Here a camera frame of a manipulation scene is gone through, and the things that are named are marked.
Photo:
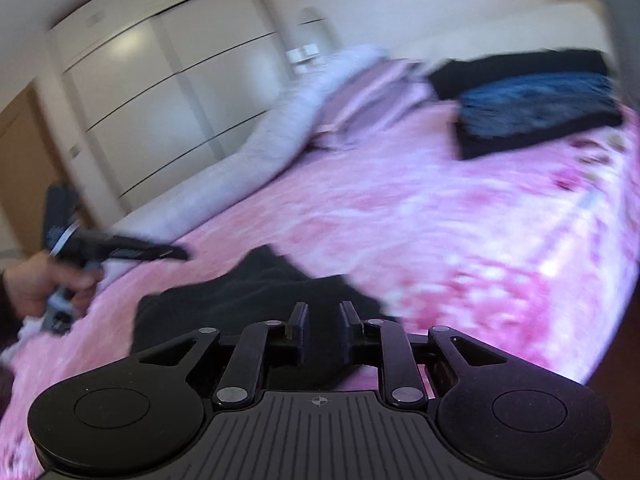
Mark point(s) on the wooden door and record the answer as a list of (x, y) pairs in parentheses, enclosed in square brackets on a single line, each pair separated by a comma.
[(25, 160)]

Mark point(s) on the purple pillow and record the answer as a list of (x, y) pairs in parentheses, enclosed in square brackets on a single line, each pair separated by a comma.
[(370, 95)]

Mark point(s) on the white ribbed quilt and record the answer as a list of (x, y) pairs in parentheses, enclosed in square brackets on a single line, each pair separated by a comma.
[(280, 130)]

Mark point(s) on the pale wall switch plate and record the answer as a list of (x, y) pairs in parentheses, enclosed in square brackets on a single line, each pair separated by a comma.
[(74, 150)]

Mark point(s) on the person's left hand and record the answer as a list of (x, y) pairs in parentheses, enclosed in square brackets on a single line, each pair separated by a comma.
[(30, 285)]

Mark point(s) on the dark long-sleeved shirt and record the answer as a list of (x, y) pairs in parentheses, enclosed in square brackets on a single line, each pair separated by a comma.
[(240, 290)]

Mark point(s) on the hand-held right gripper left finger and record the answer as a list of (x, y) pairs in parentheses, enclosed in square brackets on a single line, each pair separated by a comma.
[(301, 330)]

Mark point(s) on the dark blue folded garment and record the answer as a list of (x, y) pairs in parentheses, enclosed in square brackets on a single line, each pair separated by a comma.
[(535, 110)]

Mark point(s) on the white wardrobe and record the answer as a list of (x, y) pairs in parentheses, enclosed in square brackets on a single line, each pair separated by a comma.
[(165, 90)]

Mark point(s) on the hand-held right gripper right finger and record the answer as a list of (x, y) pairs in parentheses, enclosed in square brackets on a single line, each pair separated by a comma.
[(347, 330)]

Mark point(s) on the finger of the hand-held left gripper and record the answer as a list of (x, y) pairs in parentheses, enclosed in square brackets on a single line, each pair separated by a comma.
[(145, 251)]

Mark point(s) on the small white wall shelf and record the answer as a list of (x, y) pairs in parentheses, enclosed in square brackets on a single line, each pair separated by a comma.
[(302, 54)]

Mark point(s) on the pink floral blanket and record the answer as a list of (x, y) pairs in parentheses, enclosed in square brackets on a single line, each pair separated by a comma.
[(425, 220)]

